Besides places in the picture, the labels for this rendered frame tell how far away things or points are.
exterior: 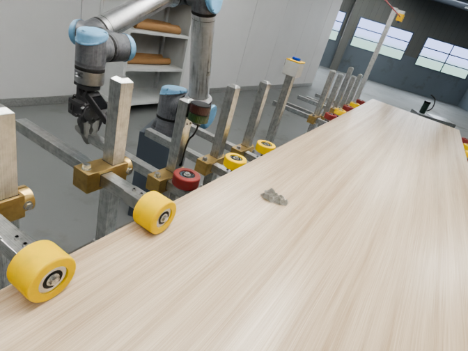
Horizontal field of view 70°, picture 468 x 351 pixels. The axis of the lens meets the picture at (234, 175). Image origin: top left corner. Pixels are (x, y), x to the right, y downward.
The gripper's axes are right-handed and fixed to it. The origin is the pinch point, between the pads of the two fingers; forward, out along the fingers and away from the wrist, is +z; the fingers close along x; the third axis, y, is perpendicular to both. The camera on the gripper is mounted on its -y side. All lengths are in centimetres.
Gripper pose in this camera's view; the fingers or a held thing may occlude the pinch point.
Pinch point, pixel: (89, 141)
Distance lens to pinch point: 128.4
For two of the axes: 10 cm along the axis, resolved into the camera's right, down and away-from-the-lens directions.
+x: -5.1, 2.7, -8.2
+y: -8.2, -4.3, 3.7
